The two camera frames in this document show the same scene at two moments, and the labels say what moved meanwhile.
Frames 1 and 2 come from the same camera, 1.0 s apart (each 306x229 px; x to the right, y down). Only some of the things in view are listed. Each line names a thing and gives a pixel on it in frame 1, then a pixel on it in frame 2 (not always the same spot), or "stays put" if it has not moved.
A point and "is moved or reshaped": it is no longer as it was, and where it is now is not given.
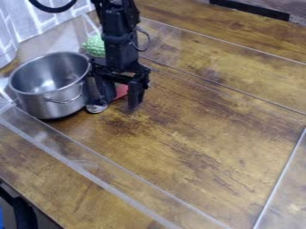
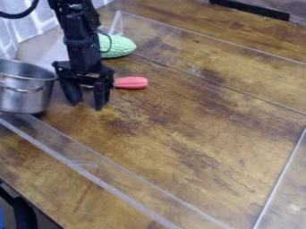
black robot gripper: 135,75 → 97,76
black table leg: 24,211 stays put
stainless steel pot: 46,84 is moved or reshaped
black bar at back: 259,11 stays put
